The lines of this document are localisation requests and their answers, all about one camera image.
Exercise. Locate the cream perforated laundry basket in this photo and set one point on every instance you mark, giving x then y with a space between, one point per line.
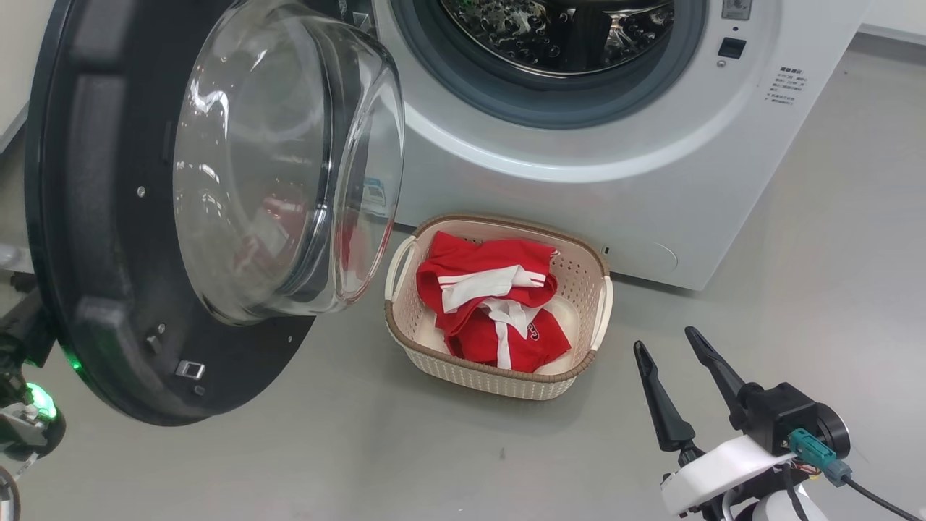
586 289

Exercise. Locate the round white filter cover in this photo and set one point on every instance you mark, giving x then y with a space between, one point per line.
651 259

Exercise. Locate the white front-load washing machine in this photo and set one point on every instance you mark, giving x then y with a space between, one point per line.
651 181

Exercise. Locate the red shorts with white stripes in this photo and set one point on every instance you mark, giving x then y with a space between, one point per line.
470 260

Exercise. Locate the dark round glass washer door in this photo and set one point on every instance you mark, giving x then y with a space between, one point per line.
94 217

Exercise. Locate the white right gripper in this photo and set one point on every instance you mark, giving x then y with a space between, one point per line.
712 470

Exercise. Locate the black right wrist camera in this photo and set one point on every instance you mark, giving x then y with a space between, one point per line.
788 412

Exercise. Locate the white panel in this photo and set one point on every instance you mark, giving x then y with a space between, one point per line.
14 58
897 14

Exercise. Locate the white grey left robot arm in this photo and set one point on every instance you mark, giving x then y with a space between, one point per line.
25 430

